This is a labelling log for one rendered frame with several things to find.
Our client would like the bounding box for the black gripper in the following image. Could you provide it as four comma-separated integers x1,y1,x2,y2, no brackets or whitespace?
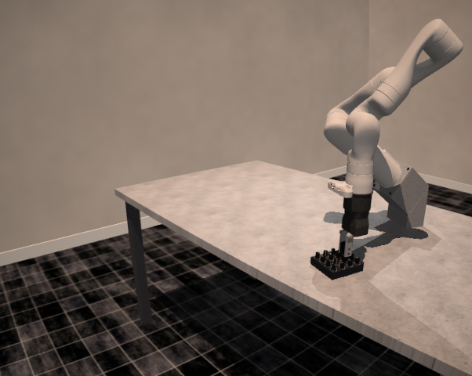
328,172,373,257

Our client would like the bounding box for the black knob box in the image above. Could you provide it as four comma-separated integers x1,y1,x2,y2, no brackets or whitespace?
310,248,364,280

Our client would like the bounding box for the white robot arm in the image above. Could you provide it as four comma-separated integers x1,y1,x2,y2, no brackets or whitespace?
324,19,463,188

